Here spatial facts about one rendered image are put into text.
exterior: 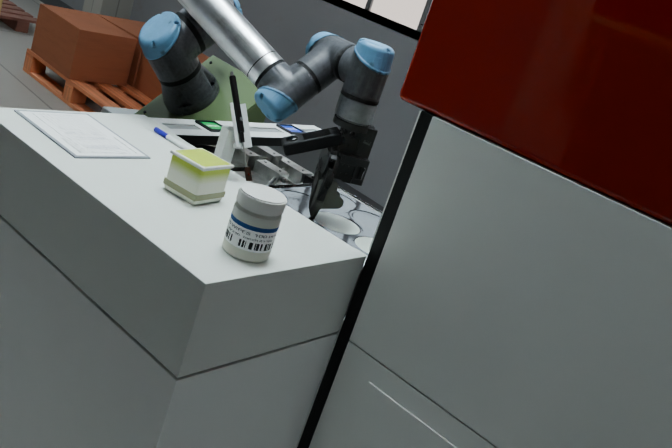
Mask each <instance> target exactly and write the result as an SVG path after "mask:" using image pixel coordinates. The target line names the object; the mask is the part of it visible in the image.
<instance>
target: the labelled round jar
mask: <svg viewBox="0 0 672 448"><path fill-rule="evenodd" d="M286 203H287V199H286V197H285V196H284V195H283V194H282V193H281V192H279V191H278V190H276V189H273V188H271V187H268V186H265V185H262V184H257V183H244V184H242V185H240V187H239V190H238V194H237V197H236V201H235V203H234V207H233V210H232V213H231V216H230V219H229V223H228V226H227V229H226V232H225V236H224V240H223V243H222V246H223V248H224V249H225V251H226V252H227V253H228V254H230V255H231V256H233V257H235V258H237V259H240V260H243V261H246V262H252V263H259V262H263V261H266V260H267V259H268V258H269V255H270V252H271V250H272V247H273V244H274V241H275V238H276V235H277V232H278V229H279V225H280V222H281V219H282V214H283V212H284V209H285V206H286Z"/></svg>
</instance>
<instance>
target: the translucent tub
mask: <svg viewBox="0 0 672 448"><path fill-rule="evenodd" d="M170 153H172V154H173V155H172V158H171V162H170V166H169V169H168V173H167V177H164V181H163V183H164V187H165V189H167V190H168V191H170V192H172V193H173V194H175V195H177V196H178V197H180V198H182V199H183V200H185V201H187V202H188V203H190V204H192V205H197V204H204V203H211V202H217V201H220V200H221V199H222V197H224V195H225V191H224V189H225V186H226V182H227V179H228V176H229V172H230V169H232V168H234V165H232V164H230V163H229V162H227V161H225V160H223V159H221V158H220V157H218V156H216V155H214V154H212V153H210V152H209V151H207V150H205V149H203V148H193V149H176V150H171V151H170Z"/></svg>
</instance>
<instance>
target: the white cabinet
mask: <svg viewBox="0 0 672 448"><path fill-rule="evenodd" d="M337 334H338V332H334V333H331V334H327V335H324V336H320V337H317V338H313V339H310V340H306V341H303V342H300V343H296V344H293V345H289V346H286V347H282V348H279V349H275V350H272V351H268V352H265V353H262V354H258V355H255V356H251V357H248V358H244V359H241V360H237V361H234V362H230V363H227V364H224V365H220V366H217V367H213V368H210V369H206V370H203V371H199V372H196V373H192V374H189V375H186V376H182V377H179V378H177V377H176V376H175V375H174V374H173V373H172V372H171V371H169V370H168V369H167V368H166V367H165V366H164V365H163V364H162V363H161V362H160V361H159V360H158V359H156V358H155V357H154V356H153V355H152V354H151V353H150V352H149V351H148V350H147V349H146V348H145V347H143V346H142V345H141V344H140V343H139V342H138V341H137V340H136V339H135V338H134V337H133V336H131V335H130V334H129V333H128V332H127V331H126V330H125V329H124V328H123V327H122V326H121V325H120V324H118V323H117V322H116V321H115V320H114V319H113V318H112V317H111V316H110V315H109V314H108V313H107V312H105V311H104V310H103V309H102V308H101V307H100V306H99V305H98V304H97V303H96V302H95V301H93V300H92V299H91V298H90V297H89V296H88V295H87V294H86V293H85V292H84V291H83V290H82V289H80V288H79V287H78V286H77V285H76V284H75V283H74V282H73V281H72V280H71V279H70V278H69V277H67V276H66V275H65V274H64V273H63V272H62V271H61V270H60V269H59V268H58V267H57V266H55V265H54V264H53V263H52V262H51V261H50V260H49V259H48V258H47V257H46V256H45V255H44V254H42V253H41V252H40V251H39V250H38V249H37V248H36V247H35V246H34V245H33V244H32V243H30V242H29V241H28V240H27V239H26V238H25V237H24V236H23V235H22V234H21V233H20V232H19V231H17V230H16V229H15V228H14V227H13V226H12V225H11V224H10V223H9V222H8V221H7V220H6V219H4V218H3V217H2V216H1V215H0V448H296V445H297V443H298V440H299V437H300V434H301V432H302V429H303V426H304V424H305V421H306V418H307V415H308V413H309V410H310V407H311V405H312V402H313V399H314V396H315V394H316V391H317V388H318V386H319V383H320V380H321V377H322V375H323V372H324V369H325V367H326V364H327V361H328V358H329V356H330V353H331V350H332V348H333V345H334V342H335V339H336V337H337Z"/></svg>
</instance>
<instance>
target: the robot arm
mask: <svg viewBox="0 0 672 448"><path fill-rule="evenodd" d="M178 2H179V3H180V4H181V5H182V6H183V7H184V8H183V9H181V10H180V11H178V12H177V13H176V14H175V13H173V12H163V13H162V14H161V15H160V14H157V15H155V16H154V17H152V18H151V19H149V20H148V21H147V22H146V23H145V24H144V25H143V27H142V28H141V30H140V33H139V37H138V40H139V44H140V46H141V48H142V51H143V54H144V56H145V57H146V58H147V60H148V62H149V63H150V65H151V67H152V69H153V71H154V72H155V74H156V76H157V78H158V79H159V81H160V83H161V88H162V95H163V101H164V104H165V106H166V107H167V109H168V111H169V112H171V113H172V114H175V115H190V114H194V113H196V112H199V111H201V110H203V109H204V108H206V107H207V106H209V105H210V104H211V103H212V102H213V101H214V100H215V98H216V97H217V95H218V93H219V84H218V82H217V80H216V78H215V77H214V75H213V74H212V73H211V72H209V71H208V70H207V69H206V68H205V67H204V66H203V65H202V64H201V63H200V61H199V59H198V57H197V56H198V55H199V54H201V53H202V52H204V51H205V50H206V49H208V48H209V47H211V46H212V45H213V44H215V43H217V45H218V46H219V47H220V48H221V49H222V50H223V51H224V52H225V53H226V54H227V56H228V57H229V58H230V59H231V60H232V61H233V62H234V63H235V64H236V65H237V67H238V68H239V69H240V70H241V71H242V72H243V73H244V74H245V75H246V77H247V78H248V79H249V80H250V81H251V82H252V83H253V84H254V85H255V86H256V87H257V89H258V91H256V92H255V95H254V98H255V102H256V104H257V106H258V107H259V108H260V109H261V112H262V113H263V114H264V115H265V116H266V117H267V118H268V119H270V120H271V121H273V122H280V121H282V120H284V119H286V118H287V117H289V116H290V115H292V114H293V113H295V112H297V110H298V109H299V108H300V107H301V106H303V105H304V104H305V103H307V102H308V101H309V100H311V99H312V98H313V97H314V96H316V95H317V94H318V93H320V92H321V91H323V90H324V89H325V88H326V87H328V86H329V85H330V84H332V83H333V82H334V81H335V80H337V79H339V80H340V81H342V82H344V84H343V87H342V90H341V94H340V97H339V100H338V103H337V106H336V109H335V113H336V114H335V115H334V118H333V122H334V123H335V124H336V125H338V126H340V127H341V128H340V129H338V127H332V128H327V129H322V130H317V131H312V132H307V133H302V134H297V135H291V136H287V137H283V138H282V139H281V143H282V148H283V151H284V154H285V155H286V156H289V155H294V154H299V153H304V152H309V151H314V150H319V149H322V150H321V152H320V155H319V159H318V164H317V166H316V170H315V173H314V178H313V182H312V187H311V188H312V189H311V193H310V200H309V212H310V216H311V218H313V219H314V218H315V217H316V215H317V214H318V212H319V210H320V209H339V208H341V207H342V206H343V203H344V200H343V199H342V198H341V197H340V193H339V192H338V191H337V189H338V183H337V182H336V181H335V180H334V178H335V179H339V180H341V181H342V182H346V183H350V184H355V185H359V186H362V183H363V180H364V177H365V174H366V172H367V169H368V166H369V163H370V161H369V160H368V157H369V155H370V152H371V149H372V146H373V143H374V140H375V138H376V135H377V132H378V131H377V130H376V129H375V127H374V126H373V125H370V124H372V121H373V118H374V115H375V112H376V109H377V106H378V103H379V100H380V98H381V95H382V92H383V89H384V86H385V83H386V80H387V78H388V75H389V74H390V72H391V65H392V62H393V58H394V55H395V53H394V50H393V49H392V48H391V47H389V46H387V45H385V44H382V43H380V42H377V41H374V40H371V39H367V38H361V39H359V40H358V42H357V45H356V44H354V43H352V42H350V41H347V40H345V39H344V38H343V37H341V36H339V35H336V34H332V33H329V32H319V33H317V34H315V35H314V36H312V37H311V39H310V41H309V43H308V44H307V46H306V50H305V54H306V55H304V56H303V57H302V58H300V59H299V60H298V61H296V62H295V63H294V64H292V65H291V66H289V65H288V64H287V63H286V62H285V61H284V60H283V59H282V57H281V56H280V55H279V54H278V53H277V52H276V51H275V50H274V49H273V48H272V47H271V45H270V44H269V43H268V42H267V41H266V40H265V39H264V38H263V37H262V36H261V35H260V33H259V32H258V31H257V30H256V29H255V28H254V27H253V26H252V25H251V24H250V23H249V21H248V20H247V19H246V18H245V17H244V16H243V13H242V9H241V8H240V3H239V1H238V0H178ZM340 131H341V132H340ZM350 132H351V133H350ZM364 168H365V169H364ZM363 172H364V174H363ZM362 174H363V176H362ZM361 177H362V179H361Z"/></svg>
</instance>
